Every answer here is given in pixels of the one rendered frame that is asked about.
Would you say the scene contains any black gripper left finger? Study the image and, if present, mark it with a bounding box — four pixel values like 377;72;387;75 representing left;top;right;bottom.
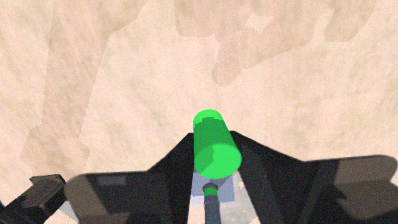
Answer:
63;132;194;224

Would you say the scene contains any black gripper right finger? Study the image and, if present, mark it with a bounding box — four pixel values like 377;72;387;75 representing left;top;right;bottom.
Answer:
229;131;398;224

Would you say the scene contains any grey marker with green band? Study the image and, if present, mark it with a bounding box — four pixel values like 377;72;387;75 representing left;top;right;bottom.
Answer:
203;184;221;224

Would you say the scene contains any green translucent cylinder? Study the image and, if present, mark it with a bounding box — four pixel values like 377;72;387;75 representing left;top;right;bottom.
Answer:
193;109;242;178

